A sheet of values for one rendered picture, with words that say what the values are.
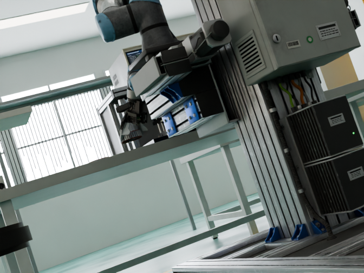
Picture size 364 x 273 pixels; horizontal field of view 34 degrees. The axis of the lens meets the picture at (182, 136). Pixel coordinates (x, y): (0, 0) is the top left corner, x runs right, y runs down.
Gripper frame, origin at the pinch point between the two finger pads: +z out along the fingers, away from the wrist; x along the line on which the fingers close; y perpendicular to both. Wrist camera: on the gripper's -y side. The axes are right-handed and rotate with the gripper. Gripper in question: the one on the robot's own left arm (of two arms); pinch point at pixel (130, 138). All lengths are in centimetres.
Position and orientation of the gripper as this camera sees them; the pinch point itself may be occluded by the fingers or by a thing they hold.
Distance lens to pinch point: 285.0
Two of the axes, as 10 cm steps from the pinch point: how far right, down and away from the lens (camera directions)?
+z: -0.5, 9.6, 2.8
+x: 6.9, -1.7, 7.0
